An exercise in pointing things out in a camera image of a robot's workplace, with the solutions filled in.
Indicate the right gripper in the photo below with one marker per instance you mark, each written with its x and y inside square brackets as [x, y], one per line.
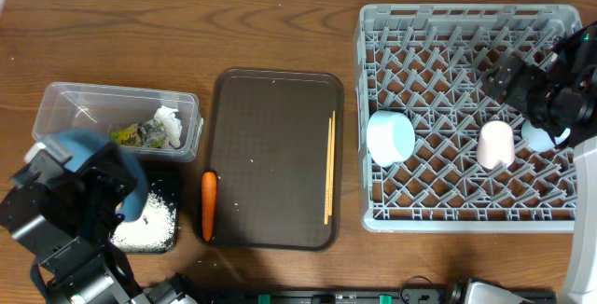
[506, 74]

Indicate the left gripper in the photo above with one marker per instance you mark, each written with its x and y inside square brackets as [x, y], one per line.
[115, 172]

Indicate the dark blue plate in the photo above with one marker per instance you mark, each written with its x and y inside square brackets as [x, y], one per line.
[90, 147]

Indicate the light blue cup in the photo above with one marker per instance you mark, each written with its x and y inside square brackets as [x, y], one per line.
[538, 140]

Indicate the pink cup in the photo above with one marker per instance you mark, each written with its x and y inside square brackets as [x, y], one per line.
[495, 145]

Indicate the white rice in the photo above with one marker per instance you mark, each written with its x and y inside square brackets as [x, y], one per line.
[153, 232]

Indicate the yellow-green snack wrapper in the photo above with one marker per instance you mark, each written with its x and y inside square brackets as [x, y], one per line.
[128, 136]

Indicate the orange carrot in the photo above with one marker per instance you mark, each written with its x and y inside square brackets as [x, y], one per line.
[208, 200]

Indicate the wooden chopstick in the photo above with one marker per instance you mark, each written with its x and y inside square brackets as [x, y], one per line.
[331, 164]
[328, 152]

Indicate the foil wrapper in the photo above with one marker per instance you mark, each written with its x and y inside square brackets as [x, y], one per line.
[152, 133]

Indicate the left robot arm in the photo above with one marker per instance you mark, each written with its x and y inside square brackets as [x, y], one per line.
[82, 273]

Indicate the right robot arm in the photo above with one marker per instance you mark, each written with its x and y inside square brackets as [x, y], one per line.
[563, 97]

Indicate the black waste tray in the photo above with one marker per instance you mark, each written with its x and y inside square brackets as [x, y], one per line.
[166, 183]

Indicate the grey dishwasher rack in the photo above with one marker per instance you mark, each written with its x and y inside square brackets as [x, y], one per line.
[427, 62]

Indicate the clear plastic bin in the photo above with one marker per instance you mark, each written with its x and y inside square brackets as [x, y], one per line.
[106, 109]

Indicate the crumpled white tissue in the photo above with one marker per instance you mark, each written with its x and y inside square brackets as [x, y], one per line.
[171, 123]

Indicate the brown serving tray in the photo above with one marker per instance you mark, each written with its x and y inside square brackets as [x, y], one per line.
[266, 143]

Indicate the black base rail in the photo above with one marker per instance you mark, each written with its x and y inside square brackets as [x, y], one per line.
[409, 295]

